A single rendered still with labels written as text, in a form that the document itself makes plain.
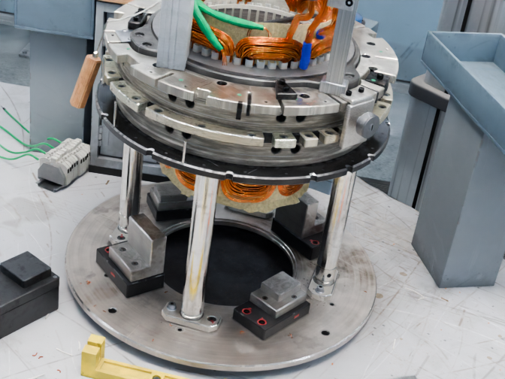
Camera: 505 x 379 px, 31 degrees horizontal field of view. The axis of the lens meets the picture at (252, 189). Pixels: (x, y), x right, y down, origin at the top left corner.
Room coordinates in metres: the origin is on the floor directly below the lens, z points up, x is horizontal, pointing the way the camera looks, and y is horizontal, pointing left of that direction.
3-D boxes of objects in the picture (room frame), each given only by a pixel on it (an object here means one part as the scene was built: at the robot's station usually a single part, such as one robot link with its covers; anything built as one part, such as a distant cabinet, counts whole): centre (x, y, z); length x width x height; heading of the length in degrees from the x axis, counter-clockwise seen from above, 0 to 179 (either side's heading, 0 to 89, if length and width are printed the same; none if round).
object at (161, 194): (1.03, 0.10, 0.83); 0.05 x 0.04 x 0.02; 115
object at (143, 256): (0.87, 0.12, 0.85); 0.06 x 0.04 x 0.05; 39
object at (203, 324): (0.81, 0.05, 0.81); 0.07 x 0.03 x 0.01; 79
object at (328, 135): (0.82, -0.07, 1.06); 0.02 x 0.02 x 0.01; 36
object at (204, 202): (0.81, 0.05, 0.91); 0.02 x 0.02 x 0.21
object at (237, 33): (0.86, 0.04, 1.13); 0.08 x 0.02 x 0.04; 87
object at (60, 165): (1.12, 0.27, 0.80); 0.10 x 0.05 x 0.04; 161
